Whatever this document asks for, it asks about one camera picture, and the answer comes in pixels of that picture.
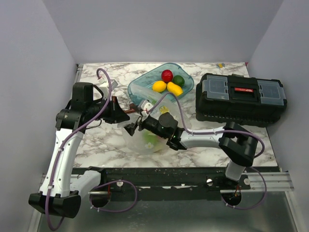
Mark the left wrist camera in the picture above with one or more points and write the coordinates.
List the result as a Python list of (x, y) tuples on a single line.
[(104, 86)]

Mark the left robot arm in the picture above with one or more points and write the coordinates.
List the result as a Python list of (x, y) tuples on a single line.
[(58, 195)]

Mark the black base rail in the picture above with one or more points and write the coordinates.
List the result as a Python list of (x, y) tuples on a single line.
[(163, 184)]

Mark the brown toy faucet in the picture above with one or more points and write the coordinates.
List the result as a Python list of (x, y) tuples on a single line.
[(132, 109)]

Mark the teal plastic container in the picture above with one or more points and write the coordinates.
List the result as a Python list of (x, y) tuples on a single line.
[(149, 78)]

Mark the aluminium frame rail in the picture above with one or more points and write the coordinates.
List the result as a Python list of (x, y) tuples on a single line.
[(251, 182)]

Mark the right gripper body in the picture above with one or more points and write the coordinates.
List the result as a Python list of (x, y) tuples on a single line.
[(146, 124)]

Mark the yellow fake lemon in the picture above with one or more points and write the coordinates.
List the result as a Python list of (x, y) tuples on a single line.
[(159, 86)]

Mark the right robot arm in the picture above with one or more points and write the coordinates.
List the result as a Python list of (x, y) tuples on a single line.
[(237, 143)]

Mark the green fake leaf fruit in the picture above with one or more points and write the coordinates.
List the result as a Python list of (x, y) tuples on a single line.
[(149, 137)]

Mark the green fake lime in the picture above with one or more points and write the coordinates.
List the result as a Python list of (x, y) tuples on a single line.
[(178, 80)]

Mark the red fake apple back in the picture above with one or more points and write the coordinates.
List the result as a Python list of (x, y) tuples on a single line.
[(167, 76)]

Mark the yellow fake mango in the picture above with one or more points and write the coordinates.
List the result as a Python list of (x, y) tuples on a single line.
[(175, 89)]

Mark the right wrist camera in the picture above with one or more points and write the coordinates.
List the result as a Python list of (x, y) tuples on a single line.
[(144, 107)]

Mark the clear plastic lemon-print bag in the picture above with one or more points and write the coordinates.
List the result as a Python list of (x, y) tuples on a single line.
[(153, 122)]

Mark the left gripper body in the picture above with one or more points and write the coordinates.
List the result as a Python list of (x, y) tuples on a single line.
[(108, 116)]

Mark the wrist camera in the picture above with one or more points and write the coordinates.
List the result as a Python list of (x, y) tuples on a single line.
[(144, 107), (104, 86)]

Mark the black toolbox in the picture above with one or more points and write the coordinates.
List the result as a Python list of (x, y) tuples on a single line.
[(234, 98)]

